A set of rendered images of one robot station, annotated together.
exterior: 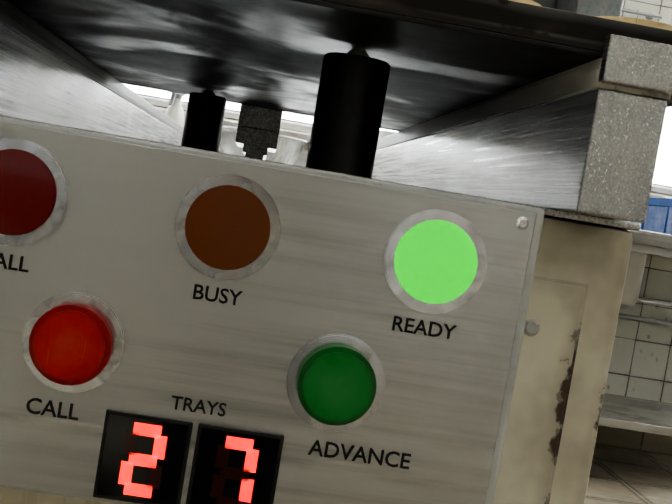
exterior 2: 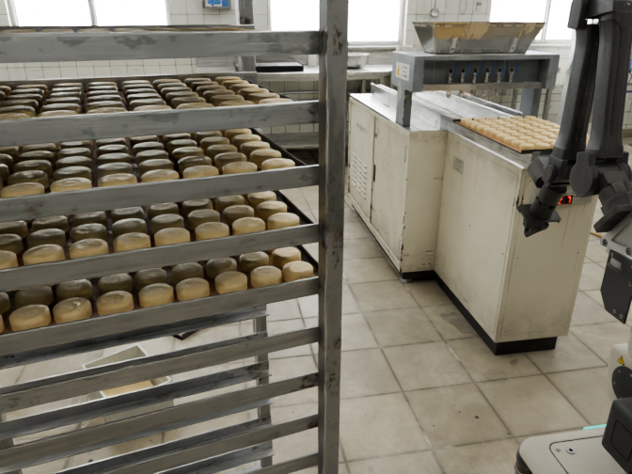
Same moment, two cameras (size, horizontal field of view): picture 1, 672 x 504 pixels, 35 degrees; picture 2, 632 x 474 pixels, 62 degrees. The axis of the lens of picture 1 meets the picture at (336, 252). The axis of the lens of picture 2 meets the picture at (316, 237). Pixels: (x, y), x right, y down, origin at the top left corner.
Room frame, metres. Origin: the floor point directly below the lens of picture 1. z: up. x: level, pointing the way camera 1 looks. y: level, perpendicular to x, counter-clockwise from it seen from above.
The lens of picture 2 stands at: (-1.36, 1.12, 1.36)
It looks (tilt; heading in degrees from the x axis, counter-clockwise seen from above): 23 degrees down; 355
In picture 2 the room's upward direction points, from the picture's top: straight up
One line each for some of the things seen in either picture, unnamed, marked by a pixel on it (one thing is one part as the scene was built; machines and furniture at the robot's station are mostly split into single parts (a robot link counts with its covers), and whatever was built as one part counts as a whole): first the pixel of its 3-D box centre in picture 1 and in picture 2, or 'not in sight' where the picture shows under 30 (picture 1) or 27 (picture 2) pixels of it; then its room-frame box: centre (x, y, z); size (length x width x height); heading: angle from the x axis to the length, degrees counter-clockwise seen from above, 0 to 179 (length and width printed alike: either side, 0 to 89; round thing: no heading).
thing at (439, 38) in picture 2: not in sight; (475, 37); (1.28, 0.11, 1.25); 0.56 x 0.29 x 0.14; 95
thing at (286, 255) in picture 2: not in sight; (286, 257); (-0.53, 1.10, 0.96); 0.05 x 0.05 x 0.02
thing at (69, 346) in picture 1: (72, 342); not in sight; (0.39, 0.09, 0.76); 0.03 x 0.02 x 0.03; 95
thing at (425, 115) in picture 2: not in sight; (399, 102); (1.74, 0.36, 0.88); 1.28 x 0.01 x 0.07; 5
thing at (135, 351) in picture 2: not in sight; (129, 390); (0.25, 1.67, 0.08); 0.30 x 0.22 x 0.16; 35
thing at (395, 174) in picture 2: not in sight; (426, 175); (1.76, 0.15, 0.42); 1.28 x 0.72 x 0.84; 5
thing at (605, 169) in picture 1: (366, 167); (482, 111); (1.41, -0.02, 0.87); 2.01 x 0.03 x 0.07; 5
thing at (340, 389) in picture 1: (335, 383); not in sight; (0.40, -0.01, 0.76); 0.03 x 0.02 x 0.03; 95
